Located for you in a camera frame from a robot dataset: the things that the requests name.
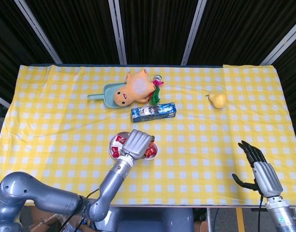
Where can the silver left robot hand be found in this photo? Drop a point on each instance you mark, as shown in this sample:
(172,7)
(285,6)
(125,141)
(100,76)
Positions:
(137,143)

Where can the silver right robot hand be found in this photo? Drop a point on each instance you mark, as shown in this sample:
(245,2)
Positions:
(267,178)

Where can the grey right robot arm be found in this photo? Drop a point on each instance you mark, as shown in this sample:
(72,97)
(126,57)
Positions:
(281,217)

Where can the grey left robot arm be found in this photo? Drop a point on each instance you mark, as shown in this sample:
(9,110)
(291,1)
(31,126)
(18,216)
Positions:
(107,183)

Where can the white paper cup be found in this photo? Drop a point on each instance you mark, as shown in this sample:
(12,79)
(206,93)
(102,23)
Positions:
(152,158)

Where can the round silver metal plate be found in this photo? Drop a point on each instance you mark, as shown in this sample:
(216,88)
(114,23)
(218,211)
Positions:
(113,144)

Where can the blue cookie box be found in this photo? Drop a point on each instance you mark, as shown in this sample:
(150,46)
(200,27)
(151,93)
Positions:
(152,114)

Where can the pink green red tassel toy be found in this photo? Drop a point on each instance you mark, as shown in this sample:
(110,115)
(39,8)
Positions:
(156,96)

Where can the orange plush toy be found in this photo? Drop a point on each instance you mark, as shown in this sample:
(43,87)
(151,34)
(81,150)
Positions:
(136,89)

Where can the teal plastic dustpan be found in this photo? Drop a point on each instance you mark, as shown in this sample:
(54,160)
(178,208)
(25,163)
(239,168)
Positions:
(109,96)

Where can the yellow white checkered tablecloth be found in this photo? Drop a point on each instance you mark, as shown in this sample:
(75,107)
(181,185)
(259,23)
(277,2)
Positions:
(211,145)

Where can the small silver can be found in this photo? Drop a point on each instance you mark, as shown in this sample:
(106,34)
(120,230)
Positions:
(158,77)

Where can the grey robot torso base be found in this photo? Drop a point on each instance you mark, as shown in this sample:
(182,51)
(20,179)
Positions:
(143,220)

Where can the yellow pear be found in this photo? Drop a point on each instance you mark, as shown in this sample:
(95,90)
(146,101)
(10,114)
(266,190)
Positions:
(219,100)

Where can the black curtain panel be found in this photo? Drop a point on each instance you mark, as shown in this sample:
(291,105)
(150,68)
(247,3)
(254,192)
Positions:
(78,29)
(12,48)
(242,29)
(155,29)
(295,84)

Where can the brown cardboard box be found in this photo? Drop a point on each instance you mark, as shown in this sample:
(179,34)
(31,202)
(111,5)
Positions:
(41,218)

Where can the white metal frame post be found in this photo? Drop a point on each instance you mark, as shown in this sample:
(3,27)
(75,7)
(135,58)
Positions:
(39,33)
(194,31)
(283,44)
(118,31)
(0,99)

